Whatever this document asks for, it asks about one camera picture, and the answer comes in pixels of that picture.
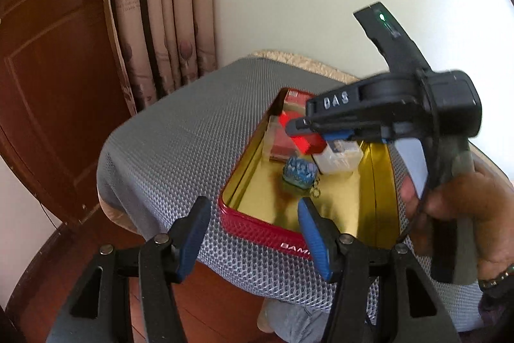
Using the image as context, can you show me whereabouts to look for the clear plastic box red contents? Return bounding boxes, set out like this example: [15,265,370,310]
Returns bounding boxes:
[262,116,301,163]

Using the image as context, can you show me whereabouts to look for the red rectangular box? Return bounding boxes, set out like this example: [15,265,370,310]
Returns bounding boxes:
[279,111,327,155]

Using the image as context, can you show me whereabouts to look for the beaded bracelet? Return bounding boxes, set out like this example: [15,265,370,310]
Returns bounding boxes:
[477,264,514,298]

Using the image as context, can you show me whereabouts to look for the gold red tin tray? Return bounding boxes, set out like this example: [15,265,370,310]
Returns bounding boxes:
[219,88,400,258]

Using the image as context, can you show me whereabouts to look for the red gold carton box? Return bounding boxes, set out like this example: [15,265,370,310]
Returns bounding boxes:
[282,89,314,116]

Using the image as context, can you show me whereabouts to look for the blue crystal keychain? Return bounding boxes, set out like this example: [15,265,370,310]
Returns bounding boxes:
[282,157,321,198]

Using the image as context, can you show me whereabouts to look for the right hand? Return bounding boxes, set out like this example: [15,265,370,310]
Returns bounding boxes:
[410,158,513,280]

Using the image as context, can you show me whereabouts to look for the black tracker camera box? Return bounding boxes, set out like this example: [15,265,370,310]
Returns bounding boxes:
[354,2,431,74]

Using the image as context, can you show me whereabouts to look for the clear plastic case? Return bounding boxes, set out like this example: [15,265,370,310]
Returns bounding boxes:
[312,139,363,174]

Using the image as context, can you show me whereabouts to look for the right forearm purple sleeve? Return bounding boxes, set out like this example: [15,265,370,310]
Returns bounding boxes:
[476,277,513,342]

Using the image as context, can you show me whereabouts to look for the brown wooden door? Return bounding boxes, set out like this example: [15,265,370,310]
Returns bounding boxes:
[1,0,130,226]

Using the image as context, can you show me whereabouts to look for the beige patterned curtain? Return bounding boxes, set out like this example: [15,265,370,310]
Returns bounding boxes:
[104,0,218,115]

